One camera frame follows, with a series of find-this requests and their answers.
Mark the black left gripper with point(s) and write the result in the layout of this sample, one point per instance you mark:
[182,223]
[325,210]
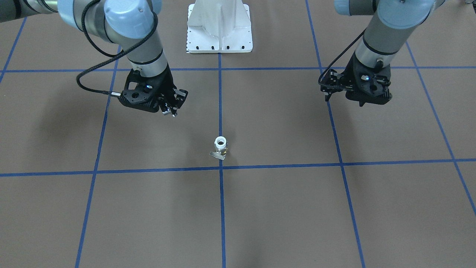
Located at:
[350,76]

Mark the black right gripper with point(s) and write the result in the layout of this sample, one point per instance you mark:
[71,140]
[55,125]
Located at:
[164,83]

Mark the white brass PPR valve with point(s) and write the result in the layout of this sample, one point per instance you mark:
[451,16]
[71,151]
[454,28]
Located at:
[221,148]

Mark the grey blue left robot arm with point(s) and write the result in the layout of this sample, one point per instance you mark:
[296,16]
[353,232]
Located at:
[392,23]

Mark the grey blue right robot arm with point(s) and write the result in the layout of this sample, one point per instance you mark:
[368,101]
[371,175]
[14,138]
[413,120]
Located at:
[117,29]

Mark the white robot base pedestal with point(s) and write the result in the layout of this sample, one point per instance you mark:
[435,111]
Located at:
[219,26]

